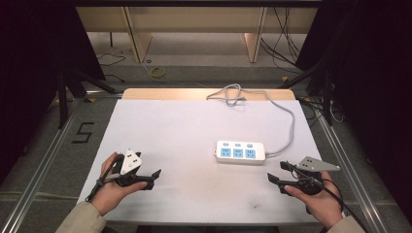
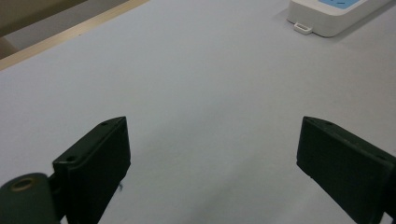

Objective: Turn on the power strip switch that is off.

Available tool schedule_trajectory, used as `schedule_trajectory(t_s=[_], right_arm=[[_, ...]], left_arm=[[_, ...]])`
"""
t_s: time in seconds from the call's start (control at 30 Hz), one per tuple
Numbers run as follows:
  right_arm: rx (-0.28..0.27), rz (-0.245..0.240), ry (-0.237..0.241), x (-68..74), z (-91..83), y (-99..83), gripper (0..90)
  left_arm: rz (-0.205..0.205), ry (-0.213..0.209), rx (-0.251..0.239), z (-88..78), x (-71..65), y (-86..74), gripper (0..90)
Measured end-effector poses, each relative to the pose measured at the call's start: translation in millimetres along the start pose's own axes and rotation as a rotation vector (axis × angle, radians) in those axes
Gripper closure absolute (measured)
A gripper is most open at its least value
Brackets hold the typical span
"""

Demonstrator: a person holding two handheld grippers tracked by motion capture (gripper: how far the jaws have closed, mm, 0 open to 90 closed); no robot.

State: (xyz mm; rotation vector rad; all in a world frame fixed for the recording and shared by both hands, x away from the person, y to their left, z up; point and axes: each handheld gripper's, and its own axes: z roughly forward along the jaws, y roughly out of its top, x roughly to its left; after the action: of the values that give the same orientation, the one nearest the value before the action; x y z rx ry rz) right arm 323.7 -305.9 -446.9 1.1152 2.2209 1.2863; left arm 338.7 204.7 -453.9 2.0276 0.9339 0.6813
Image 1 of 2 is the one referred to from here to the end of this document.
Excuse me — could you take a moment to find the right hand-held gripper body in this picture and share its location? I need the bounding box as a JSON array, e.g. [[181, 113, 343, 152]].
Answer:
[[285, 155, 342, 196]]

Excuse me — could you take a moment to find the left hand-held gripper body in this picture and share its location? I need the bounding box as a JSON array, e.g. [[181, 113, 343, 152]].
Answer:
[[112, 149, 146, 188]]

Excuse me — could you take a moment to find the person's right hand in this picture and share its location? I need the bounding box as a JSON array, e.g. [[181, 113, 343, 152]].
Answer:
[[284, 171, 345, 230]]

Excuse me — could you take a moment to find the person's left hand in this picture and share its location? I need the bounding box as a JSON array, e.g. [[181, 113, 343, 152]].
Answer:
[[90, 151, 149, 217]]

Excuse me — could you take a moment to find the white power strip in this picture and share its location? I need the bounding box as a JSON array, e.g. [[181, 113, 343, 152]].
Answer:
[[213, 140, 267, 166]]

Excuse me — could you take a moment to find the white table mat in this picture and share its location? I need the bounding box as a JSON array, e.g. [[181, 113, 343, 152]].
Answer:
[[77, 98, 326, 226]]

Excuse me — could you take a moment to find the black metal stand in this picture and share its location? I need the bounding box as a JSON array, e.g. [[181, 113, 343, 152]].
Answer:
[[55, 66, 120, 130], [277, 59, 335, 127]]

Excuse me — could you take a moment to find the yellow tape roll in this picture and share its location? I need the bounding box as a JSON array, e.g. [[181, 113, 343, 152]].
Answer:
[[149, 65, 168, 80]]

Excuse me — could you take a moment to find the dark curtain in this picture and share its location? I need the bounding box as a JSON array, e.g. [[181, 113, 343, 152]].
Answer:
[[294, 0, 412, 224], [0, 0, 107, 185]]

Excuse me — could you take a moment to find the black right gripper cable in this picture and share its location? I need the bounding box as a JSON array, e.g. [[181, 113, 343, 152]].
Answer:
[[286, 161, 369, 233]]

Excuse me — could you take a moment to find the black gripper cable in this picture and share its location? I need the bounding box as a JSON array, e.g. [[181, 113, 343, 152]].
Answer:
[[85, 154, 124, 203], [286, 161, 369, 233]]

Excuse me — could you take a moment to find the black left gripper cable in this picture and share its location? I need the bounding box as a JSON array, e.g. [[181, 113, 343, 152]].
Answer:
[[85, 154, 124, 203]]

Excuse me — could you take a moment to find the grey power strip cord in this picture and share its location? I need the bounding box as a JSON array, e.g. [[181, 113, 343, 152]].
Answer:
[[205, 83, 296, 159]]

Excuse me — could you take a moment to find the metal floor rail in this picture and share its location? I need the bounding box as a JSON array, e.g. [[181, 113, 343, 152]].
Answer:
[[312, 106, 392, 233], [0, 95, 86, 233]]

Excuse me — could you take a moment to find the tangle of floor cables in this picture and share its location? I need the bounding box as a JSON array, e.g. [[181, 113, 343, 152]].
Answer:
[[298, 96, 345, 128]]

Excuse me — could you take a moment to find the pale floor cable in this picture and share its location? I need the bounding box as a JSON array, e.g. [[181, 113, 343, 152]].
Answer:
[[141, 59, 209, 89]]

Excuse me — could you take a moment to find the thin black floor cable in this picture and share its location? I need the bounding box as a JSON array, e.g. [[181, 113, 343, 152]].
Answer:
[[96, 50, 127, 83]]

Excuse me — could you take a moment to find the bundle of black hanging cables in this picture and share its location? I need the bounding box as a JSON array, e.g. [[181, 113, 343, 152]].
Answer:
[[259, 6, 303, 73]]

